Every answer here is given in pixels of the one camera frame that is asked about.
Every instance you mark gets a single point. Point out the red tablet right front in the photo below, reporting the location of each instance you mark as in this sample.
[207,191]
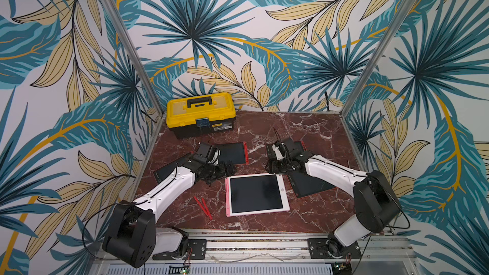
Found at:
[304,185]

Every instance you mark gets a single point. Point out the red tablet far left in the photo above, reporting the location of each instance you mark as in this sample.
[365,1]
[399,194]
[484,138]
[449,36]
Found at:
[164,172]

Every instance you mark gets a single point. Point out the yellow black toolbox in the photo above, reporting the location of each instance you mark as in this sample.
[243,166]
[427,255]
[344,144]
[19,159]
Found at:
[197,116]

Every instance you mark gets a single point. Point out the red tablet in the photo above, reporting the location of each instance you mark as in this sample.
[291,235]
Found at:
[304,185]
[301,145]
[164,172]
[231,152]

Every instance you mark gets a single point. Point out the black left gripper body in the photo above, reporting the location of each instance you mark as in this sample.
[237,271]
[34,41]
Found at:
[218,171]

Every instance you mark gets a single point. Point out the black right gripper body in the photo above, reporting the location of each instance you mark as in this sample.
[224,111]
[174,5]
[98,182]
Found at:
[277,162]

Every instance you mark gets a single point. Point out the red tablet right back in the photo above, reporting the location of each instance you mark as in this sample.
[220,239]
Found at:
[301,145]

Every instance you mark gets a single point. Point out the red tablet centre back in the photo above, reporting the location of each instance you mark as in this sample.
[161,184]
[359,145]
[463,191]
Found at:
[231,152]

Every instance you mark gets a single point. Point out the large pink writing tablet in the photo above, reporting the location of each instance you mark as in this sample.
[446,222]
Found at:
[255,194]

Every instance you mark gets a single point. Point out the red stylus angled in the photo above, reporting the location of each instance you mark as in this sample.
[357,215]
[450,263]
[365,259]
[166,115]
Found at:
[206,209]

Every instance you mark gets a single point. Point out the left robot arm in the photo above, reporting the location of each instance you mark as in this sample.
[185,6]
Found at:
[132,236]

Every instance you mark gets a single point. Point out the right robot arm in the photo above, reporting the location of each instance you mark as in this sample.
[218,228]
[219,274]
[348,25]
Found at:
[375,202]

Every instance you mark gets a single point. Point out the red stylus beside pink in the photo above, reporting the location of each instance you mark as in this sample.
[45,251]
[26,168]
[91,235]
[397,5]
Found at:
[199,203]

